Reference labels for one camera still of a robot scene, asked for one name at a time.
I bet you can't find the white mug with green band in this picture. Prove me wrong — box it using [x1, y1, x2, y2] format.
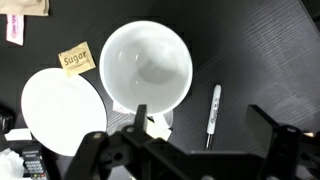
[98, 20, 194, 129]

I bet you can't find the pale yellow paper note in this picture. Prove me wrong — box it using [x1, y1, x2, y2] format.
[146, 116, 173, 142]

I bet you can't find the brown sugar packet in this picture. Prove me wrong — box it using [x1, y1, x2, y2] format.
[58, 41, 97, 78]

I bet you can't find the white round plate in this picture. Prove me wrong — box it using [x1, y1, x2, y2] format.
[20, 67, 108, 158]

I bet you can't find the crumpled white tissue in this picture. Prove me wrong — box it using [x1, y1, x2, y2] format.
[0, 148, 26, 180]

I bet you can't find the pink sweetener packet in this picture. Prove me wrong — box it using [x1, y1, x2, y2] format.
[5, 14, 25, 47]

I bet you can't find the small white paper packet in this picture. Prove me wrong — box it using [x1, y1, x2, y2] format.
[4, 128, 33, 142]

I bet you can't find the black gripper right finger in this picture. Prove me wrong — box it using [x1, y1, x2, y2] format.
[245, 104, 320, 180]

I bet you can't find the black marker with white label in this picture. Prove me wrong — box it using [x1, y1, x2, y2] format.
[204, 84, 222, 151]

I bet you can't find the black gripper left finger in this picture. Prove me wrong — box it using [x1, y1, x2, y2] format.
[64, 104, 188, 180]

